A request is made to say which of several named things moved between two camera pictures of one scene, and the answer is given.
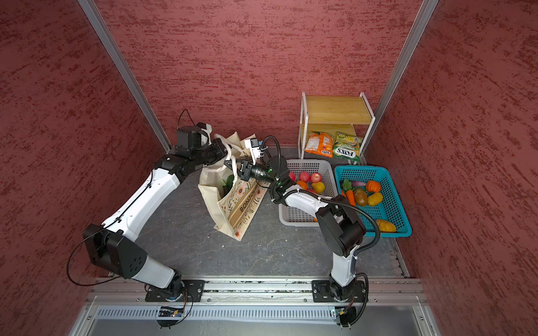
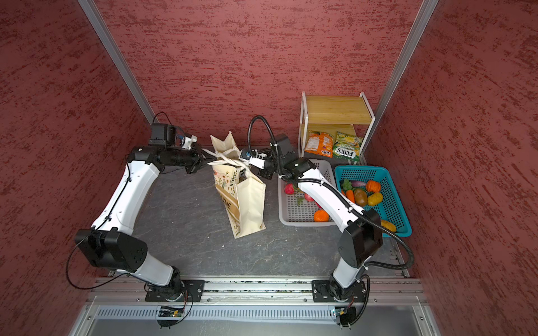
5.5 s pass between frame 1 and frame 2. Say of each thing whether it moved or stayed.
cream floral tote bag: moved
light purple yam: stayed
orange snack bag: stayed
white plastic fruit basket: stayed
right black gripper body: moved
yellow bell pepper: stayed
